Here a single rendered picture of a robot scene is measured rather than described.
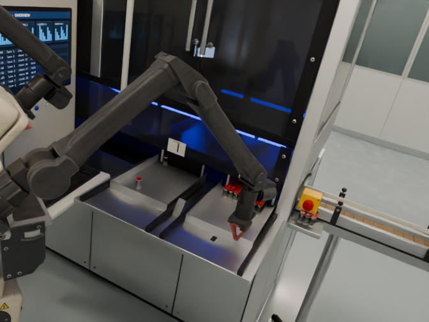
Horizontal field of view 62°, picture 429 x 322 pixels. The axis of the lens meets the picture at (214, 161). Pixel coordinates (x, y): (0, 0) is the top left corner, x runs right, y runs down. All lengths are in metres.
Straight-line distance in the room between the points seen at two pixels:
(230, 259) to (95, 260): 1.14
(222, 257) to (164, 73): 0.64
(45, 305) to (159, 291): 0.62
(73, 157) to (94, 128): 0.07
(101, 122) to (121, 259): 1.33
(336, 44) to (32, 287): 1.95
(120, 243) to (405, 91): 4.83
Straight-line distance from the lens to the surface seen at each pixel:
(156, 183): 1.52
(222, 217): 1.38
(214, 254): 1.21
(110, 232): 2.00
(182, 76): 0.84
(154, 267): 1.93
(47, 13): 1.54
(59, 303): 2.23
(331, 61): 1.27
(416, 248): 1.59
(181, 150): 1.53
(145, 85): 0.82
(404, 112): 5.98
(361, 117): 6.01
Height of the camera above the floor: 1.64
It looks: 25 degrees down
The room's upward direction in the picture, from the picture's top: 12 degrees clockwise
